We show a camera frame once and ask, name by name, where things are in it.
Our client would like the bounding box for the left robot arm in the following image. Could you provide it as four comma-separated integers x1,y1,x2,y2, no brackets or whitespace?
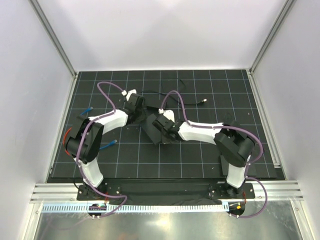
64,91,147,200

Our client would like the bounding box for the aluminium frame post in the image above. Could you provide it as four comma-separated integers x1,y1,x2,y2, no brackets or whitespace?
249,0,296,75
28,0,77,78

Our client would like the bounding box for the black flat block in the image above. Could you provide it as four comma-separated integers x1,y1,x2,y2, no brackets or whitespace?
220,155,257,177

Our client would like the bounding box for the blue ethernet cable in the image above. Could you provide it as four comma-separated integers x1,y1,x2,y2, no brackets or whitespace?
79,106,118,151

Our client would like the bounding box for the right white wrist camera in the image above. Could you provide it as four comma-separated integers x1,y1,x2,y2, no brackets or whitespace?
158,108,175,122

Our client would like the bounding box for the black network switch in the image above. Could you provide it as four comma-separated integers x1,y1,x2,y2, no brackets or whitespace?
139,113,164,145

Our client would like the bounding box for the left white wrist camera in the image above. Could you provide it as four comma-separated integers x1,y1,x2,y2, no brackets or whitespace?
121,89,137,101

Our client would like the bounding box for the left aluminium frame post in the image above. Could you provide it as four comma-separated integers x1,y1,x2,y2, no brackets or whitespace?
28,0,77,78

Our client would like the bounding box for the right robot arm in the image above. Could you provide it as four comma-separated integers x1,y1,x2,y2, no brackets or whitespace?
152,112,260,198

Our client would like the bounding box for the white slotted cable duct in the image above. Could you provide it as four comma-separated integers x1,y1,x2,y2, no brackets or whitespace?
41,202,229,214

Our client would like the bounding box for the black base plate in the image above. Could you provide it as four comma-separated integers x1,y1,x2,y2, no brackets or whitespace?
76,177,256,201

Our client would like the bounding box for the black grid mat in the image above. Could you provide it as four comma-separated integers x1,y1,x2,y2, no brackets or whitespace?
63,69,284,180

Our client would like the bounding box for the black power cord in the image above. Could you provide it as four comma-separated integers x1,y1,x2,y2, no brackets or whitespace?
141,77,208,107

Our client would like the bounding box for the aluminium front rail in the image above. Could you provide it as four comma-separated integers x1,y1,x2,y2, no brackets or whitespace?
30,180,304,203

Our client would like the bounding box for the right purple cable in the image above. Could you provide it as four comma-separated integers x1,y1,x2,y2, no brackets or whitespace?
159,90,269,220

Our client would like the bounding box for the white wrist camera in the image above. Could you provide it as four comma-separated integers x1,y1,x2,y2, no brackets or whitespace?
158,108,175,122
121,89,137,101

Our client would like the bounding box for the right aluminium frame post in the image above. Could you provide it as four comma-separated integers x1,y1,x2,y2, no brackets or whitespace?
249,0,296,75

